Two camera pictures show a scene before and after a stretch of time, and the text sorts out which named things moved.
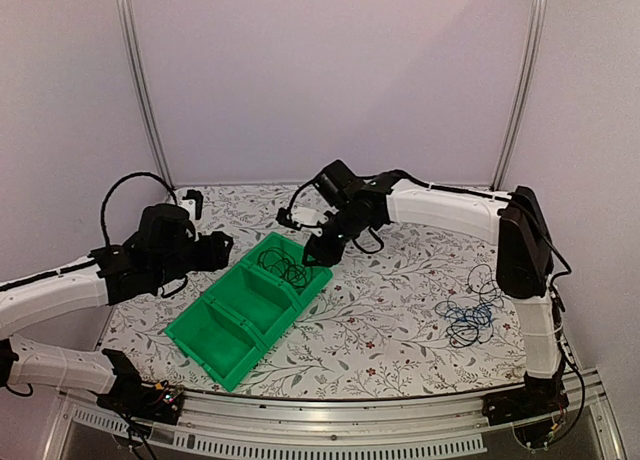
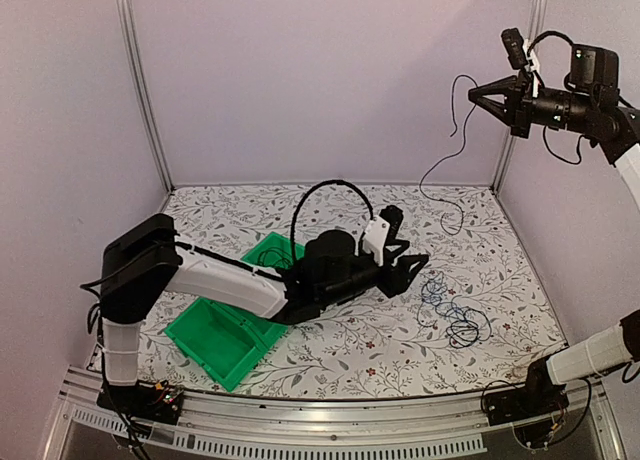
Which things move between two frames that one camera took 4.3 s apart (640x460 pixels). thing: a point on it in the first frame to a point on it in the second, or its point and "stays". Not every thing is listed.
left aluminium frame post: [136, 66] stays
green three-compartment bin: [226, 327] stays
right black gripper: [328, 255] to [520, 106]
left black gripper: [215, 255] to [397, 280]
